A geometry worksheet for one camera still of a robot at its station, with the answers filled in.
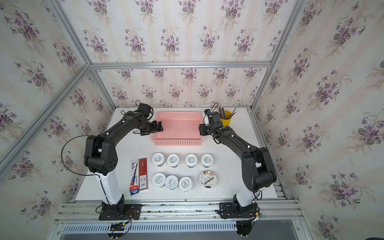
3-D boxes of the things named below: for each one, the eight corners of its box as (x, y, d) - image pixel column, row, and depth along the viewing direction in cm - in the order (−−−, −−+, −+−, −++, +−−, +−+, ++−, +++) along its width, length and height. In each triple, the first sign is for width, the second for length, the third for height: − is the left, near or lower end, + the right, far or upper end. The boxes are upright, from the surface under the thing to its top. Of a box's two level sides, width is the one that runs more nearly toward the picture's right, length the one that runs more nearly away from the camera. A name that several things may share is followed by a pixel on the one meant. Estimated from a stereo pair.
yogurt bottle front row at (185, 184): (178, 191, 81) (177, 187, 75) (181, 179, 85) (181, 175, 79) (190, 194, 80) (190, 191, 74) (193, 182, 84) (193, 178, 78)
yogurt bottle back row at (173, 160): (167, 168, 89) (166, 163, 84) (168, 158, 93) (167, 154, 88) (179, 168, 89) (178, 163, 84) (179, 158, 93) (179, 154, 88)
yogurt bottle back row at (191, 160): (185, 168, 89) (185, 163, 84) (185, 158, 93) (185, 154, 88) (197, 168, 89) (197, 163, 84) (197, 158, 93) (197, 154, 88)
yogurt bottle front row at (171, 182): (166, 190, 81) (164, 187, 76) (167, 178, 85) (165, 175, 80) (177, 190, 81) (176, 187, 76) (178, 178, 85) (177, 175, 80)
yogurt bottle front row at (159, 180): (154, 188, 82) (151, 184, 76) (155, 177, 85) (153, 173, 80) (166, 188, 82) (164, 185, 76) (167, 177, 86) (165, 173, 80)
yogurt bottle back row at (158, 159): (153, 167, 89) (151, 162, 84) (155, 157, 93) (153, 152, 88) (164, 167, 89) (163, 163, 84) (166, 157, 93) (164, 152, 88)
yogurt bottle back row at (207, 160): (201, 168, 89) (201, 164, 84) (201, 158, 93) (201, 154, 88) (212, 168, 89) (213, 164, 84) (211, 158, 93) (212, 154, 88)
